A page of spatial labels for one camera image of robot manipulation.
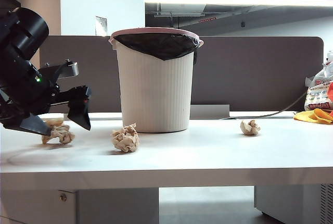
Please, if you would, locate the long ceiling light strip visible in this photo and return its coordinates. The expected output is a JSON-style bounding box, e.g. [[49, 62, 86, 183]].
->
[[144, 0, 333, 7]]

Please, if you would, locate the metal wall plate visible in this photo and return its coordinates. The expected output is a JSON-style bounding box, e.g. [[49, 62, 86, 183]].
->
[[95, 16, 108, 36]]

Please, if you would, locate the white cable cover box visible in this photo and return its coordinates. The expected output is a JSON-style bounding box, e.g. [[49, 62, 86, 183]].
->
[[189, 104, 230, 120]]

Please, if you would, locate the red-orange object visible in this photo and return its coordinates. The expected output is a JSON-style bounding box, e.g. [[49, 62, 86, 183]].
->
[[326, 81, 333, 111]]

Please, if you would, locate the yellow cloth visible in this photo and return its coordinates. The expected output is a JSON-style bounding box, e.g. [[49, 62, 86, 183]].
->
[[293, 108, 333, 125]]

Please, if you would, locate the printed clear plastic bag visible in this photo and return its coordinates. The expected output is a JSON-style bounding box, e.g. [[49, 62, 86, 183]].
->
[[304, 50, 333, 111]]

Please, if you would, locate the white computer case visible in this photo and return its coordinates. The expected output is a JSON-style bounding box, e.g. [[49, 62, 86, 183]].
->
[[253, 184, 333, 224]]

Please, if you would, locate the black trash bag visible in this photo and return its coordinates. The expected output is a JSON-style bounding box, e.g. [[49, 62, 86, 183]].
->
[[113, 32, 201, 66]]

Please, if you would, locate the small brown paper ball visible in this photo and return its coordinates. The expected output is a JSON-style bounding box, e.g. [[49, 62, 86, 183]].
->
[[240, 119, 261, 136]]

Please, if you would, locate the grey-brown desk partition panel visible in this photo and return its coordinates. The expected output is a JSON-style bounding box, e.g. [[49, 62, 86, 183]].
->
[[39, 35, 324, 114]]

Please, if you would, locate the grey cable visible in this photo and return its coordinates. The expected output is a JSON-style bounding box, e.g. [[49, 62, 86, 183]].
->
[[221, 89, 309, 119]]

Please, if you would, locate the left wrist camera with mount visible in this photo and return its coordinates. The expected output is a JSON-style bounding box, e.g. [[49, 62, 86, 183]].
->
[[39, 58, 80, 79]]

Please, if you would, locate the white drawer cabinet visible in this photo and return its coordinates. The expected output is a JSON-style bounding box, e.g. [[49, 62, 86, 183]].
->
[[0, 189, 159, 224]]

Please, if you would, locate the pink trash can rim ring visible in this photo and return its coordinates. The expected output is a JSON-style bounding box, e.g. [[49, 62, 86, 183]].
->
[[108, 27, 204, 50]]

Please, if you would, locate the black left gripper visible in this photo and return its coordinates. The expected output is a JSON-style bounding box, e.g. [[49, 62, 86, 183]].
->
[[0, 59, 92, 136]]

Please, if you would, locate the white ribbed trash can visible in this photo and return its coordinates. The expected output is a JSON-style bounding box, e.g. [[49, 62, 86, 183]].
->
[[116, 46, 195, 133]]

